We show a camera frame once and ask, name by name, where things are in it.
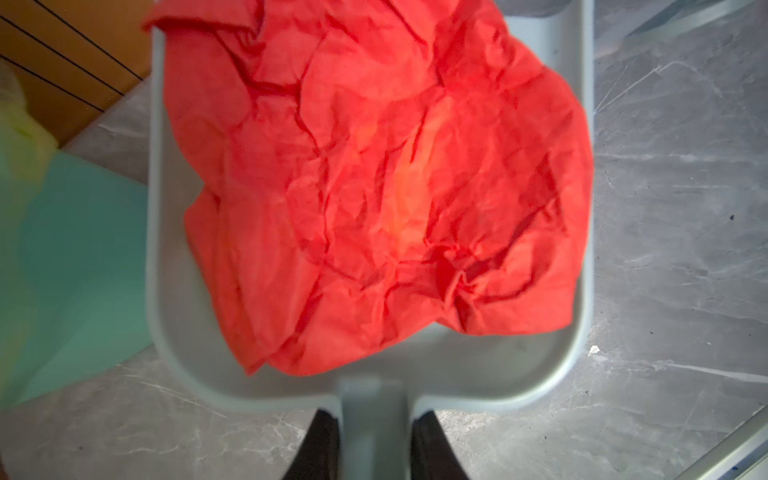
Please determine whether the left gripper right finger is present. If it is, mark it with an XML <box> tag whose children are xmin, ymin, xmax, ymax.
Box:
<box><xmin>411</xmin><ymin>411</ymin><xmax>469</xmax><ymax>480</ymax></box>

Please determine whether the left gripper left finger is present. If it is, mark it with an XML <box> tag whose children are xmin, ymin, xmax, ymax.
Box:
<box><xmin>283</xmin><ymin>410</ymin><xmax>340</xmax><ymax>480</ymax></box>

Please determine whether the grey-blue dustpan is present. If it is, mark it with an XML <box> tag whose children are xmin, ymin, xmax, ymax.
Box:
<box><xmin>143</xmin><ymin>1</ymin><xmax>594</xmax><ymax>479</ymax></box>

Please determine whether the green trash bin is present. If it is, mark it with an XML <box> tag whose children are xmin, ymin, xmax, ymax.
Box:
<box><xmin>1</xmin><ymin>153</ymin><xmax>152</xmax><ymax>408</ymax></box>

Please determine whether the red paper scrap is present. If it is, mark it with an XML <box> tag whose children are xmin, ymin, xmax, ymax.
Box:
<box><xmin>144</xmin><ymin>1</ymin><xmax>593</xmax><ymax>375</ymax></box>

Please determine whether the yellow plastic bin liner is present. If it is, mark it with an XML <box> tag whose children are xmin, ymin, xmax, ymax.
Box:
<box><xmin>1</xmin><ymin>62</ymin><xmax>58</xmax><ymax>240</ymax></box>

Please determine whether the aluminium mounting rail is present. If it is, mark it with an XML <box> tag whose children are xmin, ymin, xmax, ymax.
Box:
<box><xmin>677</xmin><ymin>406</ymin><xmax>768</xmax><ymax>480</ymax></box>

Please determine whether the right aluminium corner post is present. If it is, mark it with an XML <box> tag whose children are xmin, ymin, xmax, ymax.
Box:
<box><xmin>594</xmin><ymin>0</ymin><xmax>757</xmax><ymax>59</ymax></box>

